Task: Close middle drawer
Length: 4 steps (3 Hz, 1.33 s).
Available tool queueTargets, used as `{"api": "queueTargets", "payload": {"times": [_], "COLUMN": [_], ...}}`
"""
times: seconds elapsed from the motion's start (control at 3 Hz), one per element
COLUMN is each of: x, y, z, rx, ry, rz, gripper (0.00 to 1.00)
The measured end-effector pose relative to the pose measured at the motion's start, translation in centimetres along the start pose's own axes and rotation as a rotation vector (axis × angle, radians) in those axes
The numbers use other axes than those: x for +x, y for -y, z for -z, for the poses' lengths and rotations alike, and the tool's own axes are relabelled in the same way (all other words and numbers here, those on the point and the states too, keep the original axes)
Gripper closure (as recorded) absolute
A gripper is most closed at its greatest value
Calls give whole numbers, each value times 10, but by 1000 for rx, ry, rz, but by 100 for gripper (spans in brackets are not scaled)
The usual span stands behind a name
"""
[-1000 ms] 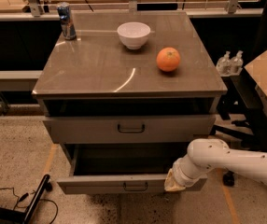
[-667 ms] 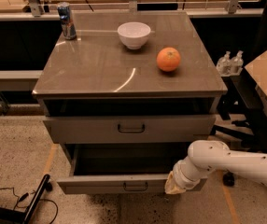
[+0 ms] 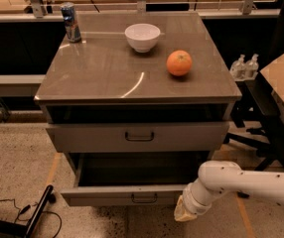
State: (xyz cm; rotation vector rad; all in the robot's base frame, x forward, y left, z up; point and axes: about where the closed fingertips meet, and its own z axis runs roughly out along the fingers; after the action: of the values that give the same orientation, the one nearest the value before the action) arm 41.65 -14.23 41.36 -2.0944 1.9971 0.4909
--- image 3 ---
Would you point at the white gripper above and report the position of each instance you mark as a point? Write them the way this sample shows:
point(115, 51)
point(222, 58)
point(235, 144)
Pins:
point(190, 202)

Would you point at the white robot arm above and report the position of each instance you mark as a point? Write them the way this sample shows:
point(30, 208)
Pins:
point(217, 178)

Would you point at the blue silver energy drink can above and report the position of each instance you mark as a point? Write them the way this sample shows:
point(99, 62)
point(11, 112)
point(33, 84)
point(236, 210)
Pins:
point(70, 20)

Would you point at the grey drawer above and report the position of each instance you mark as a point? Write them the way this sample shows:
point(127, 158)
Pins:
point(146, 178)
point(137, 137)

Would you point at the clear sanitizer bottle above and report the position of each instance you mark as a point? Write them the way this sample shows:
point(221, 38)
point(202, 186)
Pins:
point(251, 66)
point(237, 67)

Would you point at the grey top drawer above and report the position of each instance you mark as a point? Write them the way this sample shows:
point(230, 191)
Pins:
point(137, 137)

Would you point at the grey drawer cabinet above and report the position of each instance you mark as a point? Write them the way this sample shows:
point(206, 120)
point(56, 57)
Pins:
point(102, 80)

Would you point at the white ceramic bowl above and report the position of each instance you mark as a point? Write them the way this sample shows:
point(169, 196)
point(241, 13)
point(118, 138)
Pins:
point(142, 37)

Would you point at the clear sanitizer bottle left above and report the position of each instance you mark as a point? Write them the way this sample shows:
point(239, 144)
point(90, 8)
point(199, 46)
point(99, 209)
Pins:
point(237, 67)

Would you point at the black office chair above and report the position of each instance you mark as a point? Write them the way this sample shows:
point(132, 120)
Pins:
point(257, 94)

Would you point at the clear sanitizer bottle right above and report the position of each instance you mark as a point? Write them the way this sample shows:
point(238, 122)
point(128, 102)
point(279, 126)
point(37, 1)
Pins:
point(251, 66)

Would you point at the orange fruit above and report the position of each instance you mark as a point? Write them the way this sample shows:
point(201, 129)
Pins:
point(179, 63)

